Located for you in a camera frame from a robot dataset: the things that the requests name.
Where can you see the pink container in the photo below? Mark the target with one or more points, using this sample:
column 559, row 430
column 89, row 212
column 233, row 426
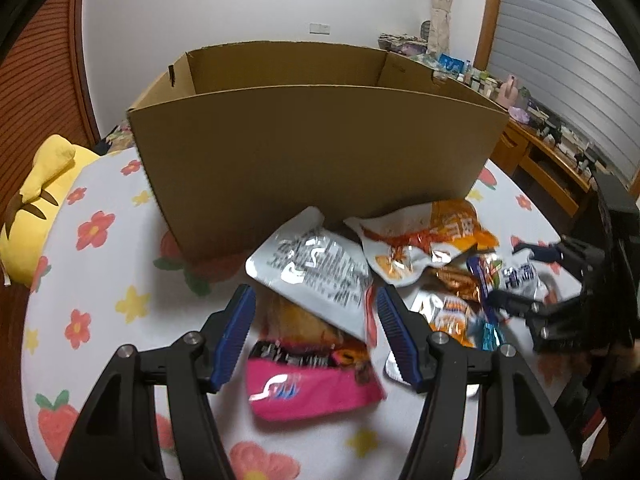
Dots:
column 510, row 89

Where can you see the blue foil snack packet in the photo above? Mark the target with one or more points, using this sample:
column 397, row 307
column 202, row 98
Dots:
column 490, row 336

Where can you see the orange and white snack packet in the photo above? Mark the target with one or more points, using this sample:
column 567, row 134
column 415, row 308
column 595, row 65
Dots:
column 415, row 240

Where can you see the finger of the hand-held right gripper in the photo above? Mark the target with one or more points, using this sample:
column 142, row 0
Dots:
column 535, row 251
column 505, row 302

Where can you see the grey window blind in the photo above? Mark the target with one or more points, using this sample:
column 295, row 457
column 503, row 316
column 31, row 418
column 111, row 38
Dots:
column 550, row 35

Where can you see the beige curtain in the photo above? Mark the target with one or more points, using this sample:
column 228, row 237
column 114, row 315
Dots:
column 442, row 10

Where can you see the white floral strawberry blanket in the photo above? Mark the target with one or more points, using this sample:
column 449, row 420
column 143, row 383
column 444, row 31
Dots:
column 100, row 285

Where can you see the brown cardboard box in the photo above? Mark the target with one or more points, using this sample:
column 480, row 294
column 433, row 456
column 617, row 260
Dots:
column 310, row 160

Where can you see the yellow plush toy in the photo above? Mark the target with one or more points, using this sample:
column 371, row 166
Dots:
column 50, row 165

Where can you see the blue box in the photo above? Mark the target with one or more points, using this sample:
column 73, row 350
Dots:
column 451, row 62

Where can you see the large silver white snack packet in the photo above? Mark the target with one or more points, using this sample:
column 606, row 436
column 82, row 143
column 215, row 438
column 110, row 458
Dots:
column 315, row 265

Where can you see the wooden window frame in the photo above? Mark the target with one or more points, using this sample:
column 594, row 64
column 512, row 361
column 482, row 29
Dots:
column 492, row 0

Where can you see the silver blue-print snack packet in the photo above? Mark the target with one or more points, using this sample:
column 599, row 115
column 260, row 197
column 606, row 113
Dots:
column 520, row 277

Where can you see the stack of patterned packs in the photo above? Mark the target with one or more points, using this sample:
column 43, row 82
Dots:
column 400, row 44

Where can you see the dark patterned cloth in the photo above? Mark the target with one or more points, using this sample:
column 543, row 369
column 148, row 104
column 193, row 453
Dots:
column 117, row 135

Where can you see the pink snack packet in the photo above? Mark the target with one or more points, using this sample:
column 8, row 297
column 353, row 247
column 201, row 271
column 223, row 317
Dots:
column 300, row 385

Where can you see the dark desk clutter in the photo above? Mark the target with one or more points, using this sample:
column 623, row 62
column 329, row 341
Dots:
column 560, row 132

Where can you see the brown foil snack wrapper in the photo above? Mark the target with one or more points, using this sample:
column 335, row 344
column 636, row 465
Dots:
column 457, row 280

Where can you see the group of small bottles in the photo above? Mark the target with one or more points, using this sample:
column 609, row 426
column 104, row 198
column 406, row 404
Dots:
column 480, row 80

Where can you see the white wall switch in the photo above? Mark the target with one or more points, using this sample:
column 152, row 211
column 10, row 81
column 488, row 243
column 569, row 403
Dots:
column 320, row 29

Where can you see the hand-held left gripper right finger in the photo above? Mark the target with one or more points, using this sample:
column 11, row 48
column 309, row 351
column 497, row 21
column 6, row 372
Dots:
column 395, row 330

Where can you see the purple cloth item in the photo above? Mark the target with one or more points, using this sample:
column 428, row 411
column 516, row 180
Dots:
column 519, row 114

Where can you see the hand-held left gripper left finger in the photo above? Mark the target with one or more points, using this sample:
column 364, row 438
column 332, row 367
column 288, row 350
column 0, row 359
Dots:
column 235, row 330

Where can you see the wooden desk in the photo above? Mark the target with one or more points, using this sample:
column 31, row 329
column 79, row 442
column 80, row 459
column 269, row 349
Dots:
column 540, row 170

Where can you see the wooden slatted closet door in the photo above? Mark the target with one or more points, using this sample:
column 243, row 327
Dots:
column 30, row 85

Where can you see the small silver orange snack packet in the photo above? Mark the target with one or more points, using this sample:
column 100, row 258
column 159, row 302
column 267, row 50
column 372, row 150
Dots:
column 450, row 315

